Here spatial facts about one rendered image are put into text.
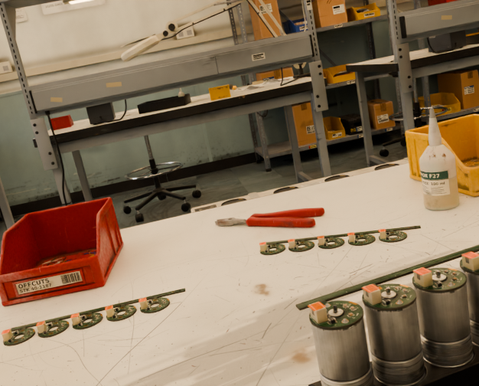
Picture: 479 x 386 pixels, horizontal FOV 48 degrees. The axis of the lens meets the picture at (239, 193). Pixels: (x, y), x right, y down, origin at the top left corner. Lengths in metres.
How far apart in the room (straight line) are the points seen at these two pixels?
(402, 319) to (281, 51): 2.34
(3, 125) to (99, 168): 0.83
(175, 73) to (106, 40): 2.20
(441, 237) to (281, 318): 0.17
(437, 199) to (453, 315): 0.29
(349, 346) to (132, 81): 2.30
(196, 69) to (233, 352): 2.19
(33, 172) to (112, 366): 4.44
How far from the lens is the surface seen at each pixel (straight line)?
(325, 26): 4.43
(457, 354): 0.29
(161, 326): 0.42
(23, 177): 4.83
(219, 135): 4.68
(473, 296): 0.29
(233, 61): 2.52
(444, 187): 0.56
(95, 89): 2.51
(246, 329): 0.39
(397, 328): 0.26
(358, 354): 0.26
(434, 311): 0.28
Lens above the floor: 0.93
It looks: 14 degrees down
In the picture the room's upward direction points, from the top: 11 degrees counter-clockwise
